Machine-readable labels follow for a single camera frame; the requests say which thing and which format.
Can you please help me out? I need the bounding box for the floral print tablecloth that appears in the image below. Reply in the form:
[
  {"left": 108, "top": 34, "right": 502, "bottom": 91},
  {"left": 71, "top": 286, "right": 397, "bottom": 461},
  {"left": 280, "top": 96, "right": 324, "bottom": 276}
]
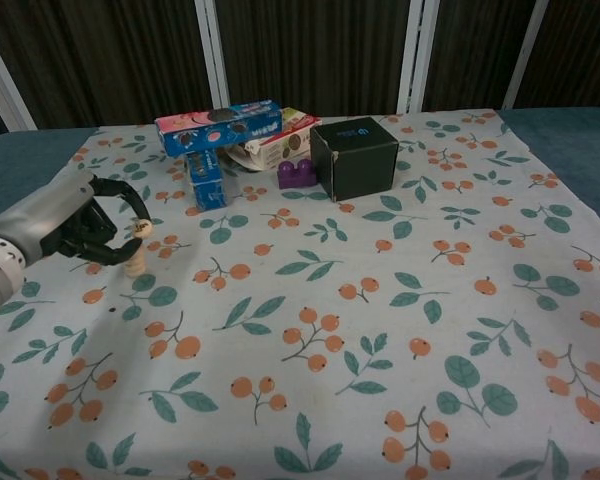
[{"left": 0, "top": 109, "right": 600, "bottom": 480}]

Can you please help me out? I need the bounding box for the white partition frame post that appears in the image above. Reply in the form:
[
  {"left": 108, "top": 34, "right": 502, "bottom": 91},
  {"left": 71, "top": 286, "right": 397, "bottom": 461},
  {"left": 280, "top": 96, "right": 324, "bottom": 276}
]
[
  {"left": 396, "top": 0, "right": 440, "bottom": 114},
  {"left": 193, "top": 0, "right": 231, "bottom": 109},
  {"left": 0, "top": 27, "right": 37, "bottom": 132},
  {"left": 501, "top": 0, "right": 552, "bottom": 111}
]

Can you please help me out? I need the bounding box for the long blue Oreo box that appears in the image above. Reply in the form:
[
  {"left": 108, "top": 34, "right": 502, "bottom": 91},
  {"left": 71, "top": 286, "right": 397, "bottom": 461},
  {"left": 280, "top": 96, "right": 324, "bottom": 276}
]
[{"left": 154, "top": 99, "right": 285, "bottom": 159}]

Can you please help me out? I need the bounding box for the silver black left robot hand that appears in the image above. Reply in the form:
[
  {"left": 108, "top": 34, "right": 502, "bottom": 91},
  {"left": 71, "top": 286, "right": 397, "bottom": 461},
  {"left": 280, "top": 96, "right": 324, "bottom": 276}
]
[{"left": 0, "top": 171, "right": 152, "bottom": 267}]

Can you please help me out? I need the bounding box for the purple toy building block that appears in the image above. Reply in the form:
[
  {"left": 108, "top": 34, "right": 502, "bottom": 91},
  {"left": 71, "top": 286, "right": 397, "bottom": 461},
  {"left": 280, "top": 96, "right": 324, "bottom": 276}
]
[{"left": 276, "top": 158, "right": 319, "bottom": 190}]

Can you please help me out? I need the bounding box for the small blue Oreo box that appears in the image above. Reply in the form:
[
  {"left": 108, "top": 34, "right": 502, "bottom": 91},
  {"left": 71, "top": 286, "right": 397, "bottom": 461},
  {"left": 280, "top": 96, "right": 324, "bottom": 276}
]
[{"left": 184, "top": 149, "right": 230, "bottom": 209}]

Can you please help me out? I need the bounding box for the teal table cover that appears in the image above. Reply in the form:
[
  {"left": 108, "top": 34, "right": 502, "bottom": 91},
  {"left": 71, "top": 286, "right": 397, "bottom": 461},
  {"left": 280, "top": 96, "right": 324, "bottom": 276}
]
[{"left": 0, "top": 105, "right": 600, "bottom": 256}]

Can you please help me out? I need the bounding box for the white pink cookie box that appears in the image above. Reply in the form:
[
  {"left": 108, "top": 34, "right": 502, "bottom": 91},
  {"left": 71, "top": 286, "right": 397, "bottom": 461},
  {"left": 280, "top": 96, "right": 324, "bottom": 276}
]
[{"left": 222, "top": 105, "right": 324, "bottom": 174}]

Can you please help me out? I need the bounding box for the black cube cardboard box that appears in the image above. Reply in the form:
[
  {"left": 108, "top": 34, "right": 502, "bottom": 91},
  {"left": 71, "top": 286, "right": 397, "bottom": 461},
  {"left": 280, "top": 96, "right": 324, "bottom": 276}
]
[{"left": 308, "top": 117, "right": 400, "bottom": 203}]

